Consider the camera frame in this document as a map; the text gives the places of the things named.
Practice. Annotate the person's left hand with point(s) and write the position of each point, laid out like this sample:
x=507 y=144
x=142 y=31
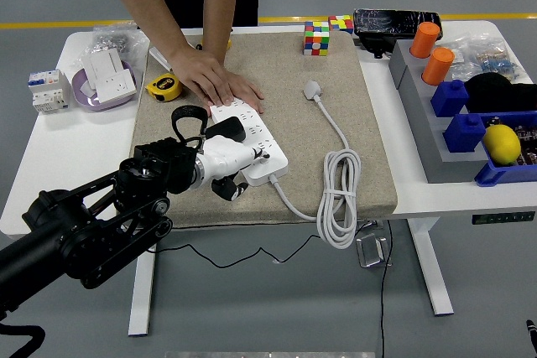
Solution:
x=247 y=91

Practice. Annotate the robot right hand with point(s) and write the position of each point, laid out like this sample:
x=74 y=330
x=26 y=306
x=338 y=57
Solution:
x=532 y=330

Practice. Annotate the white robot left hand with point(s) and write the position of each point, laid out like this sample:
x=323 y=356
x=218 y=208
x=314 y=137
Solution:
x=222 y=157

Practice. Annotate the person's right hand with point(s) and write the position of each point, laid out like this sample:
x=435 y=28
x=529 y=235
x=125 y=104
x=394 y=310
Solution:
x=201 y=71

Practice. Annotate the black power adapter plug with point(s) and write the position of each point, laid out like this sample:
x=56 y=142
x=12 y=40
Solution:
x=228 y=127

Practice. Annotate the white power strip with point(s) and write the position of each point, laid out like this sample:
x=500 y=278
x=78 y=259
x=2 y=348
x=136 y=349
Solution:
x=272 y=165

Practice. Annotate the small yellow object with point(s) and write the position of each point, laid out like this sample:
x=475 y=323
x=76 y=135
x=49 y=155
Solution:
x=229 y=44

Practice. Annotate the yellow tape measure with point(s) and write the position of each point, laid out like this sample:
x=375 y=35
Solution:
x=163 y=86

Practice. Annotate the small white box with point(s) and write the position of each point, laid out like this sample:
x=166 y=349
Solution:
x=158 y=57

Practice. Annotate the grey-brown table mat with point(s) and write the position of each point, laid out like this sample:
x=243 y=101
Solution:
x=293 y=131

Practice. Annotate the large colourful puzzle cube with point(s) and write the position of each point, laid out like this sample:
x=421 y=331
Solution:
x=316 y=39

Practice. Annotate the clear bag of screws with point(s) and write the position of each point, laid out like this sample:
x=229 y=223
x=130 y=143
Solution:
x=111 y=41

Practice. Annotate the white table leg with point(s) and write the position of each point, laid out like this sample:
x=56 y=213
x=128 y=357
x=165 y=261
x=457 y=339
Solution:
x=142 y=291
x=432 y=274

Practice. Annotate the table height control panel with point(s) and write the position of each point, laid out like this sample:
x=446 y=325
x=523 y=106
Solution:
x=503 y=218

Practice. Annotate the small colourful puzzle cube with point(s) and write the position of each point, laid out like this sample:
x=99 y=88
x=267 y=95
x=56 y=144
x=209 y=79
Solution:
x=342 y=22

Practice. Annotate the purple bowl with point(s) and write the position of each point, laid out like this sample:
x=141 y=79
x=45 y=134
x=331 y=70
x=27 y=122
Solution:
x=84 y=101

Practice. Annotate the black film-wrapped box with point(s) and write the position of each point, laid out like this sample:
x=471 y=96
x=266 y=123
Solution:
x=377 y=22

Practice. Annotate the white circuit breaker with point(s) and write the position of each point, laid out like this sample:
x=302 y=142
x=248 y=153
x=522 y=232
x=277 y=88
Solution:
x=46 y=89

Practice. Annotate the blue plastic bin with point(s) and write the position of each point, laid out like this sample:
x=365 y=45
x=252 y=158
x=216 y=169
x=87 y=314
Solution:
x=495 y=173

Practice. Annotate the clear acrylic stand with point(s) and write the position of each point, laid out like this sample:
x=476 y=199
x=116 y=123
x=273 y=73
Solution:
x=369 y=225
x=371 y=249

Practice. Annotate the grey stepped peg base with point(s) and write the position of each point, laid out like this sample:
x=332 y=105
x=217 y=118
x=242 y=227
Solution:
x=419 y=115

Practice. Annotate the orange cylinder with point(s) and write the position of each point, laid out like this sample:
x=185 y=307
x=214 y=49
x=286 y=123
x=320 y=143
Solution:
x=424 y=39
x=437 y=66

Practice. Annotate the yellow lemon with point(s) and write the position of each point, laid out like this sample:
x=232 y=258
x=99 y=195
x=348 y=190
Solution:
x=501 y=144

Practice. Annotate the blue peg block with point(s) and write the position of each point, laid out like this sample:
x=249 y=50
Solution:
x=463 y=133
x=449 y=98

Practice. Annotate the clear bag of parts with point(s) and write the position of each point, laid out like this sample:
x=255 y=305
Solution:
x=482 y=56

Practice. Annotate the white wall socket panel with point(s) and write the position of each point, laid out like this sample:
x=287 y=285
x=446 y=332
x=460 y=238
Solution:
x=115 y=85

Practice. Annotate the white switch panel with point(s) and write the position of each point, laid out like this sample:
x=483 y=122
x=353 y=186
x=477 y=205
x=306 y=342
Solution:
x=102 y=64

